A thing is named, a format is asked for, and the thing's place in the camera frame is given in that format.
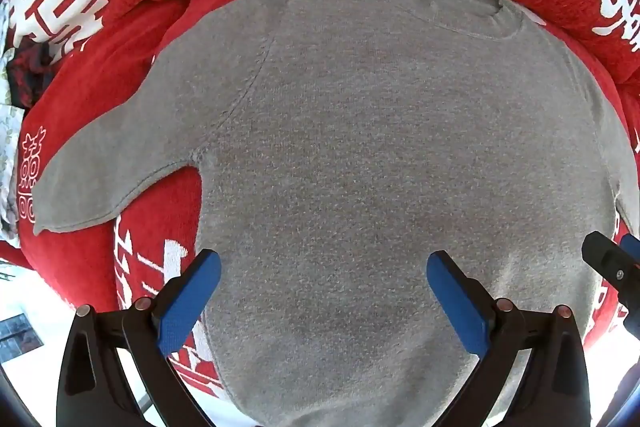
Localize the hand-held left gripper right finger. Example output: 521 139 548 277
426 250 592 427

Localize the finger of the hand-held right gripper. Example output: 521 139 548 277
581 231 640 338

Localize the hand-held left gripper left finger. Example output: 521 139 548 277
56 249 222 427

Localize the grey knit sweater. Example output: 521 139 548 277
32 0 627 427

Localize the dark red patterned cloth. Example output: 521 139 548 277
7 46 59 110

